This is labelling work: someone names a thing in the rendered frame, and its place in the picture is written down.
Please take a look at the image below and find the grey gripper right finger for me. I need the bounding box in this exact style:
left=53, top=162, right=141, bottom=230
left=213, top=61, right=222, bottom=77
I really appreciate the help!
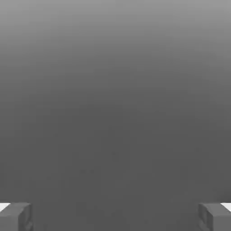
left=197, top=202, right=231, bottom=231

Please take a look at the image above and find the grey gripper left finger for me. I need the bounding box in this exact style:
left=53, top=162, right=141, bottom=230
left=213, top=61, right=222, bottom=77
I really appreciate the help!
left=0, top=202, right=34, bottom=231

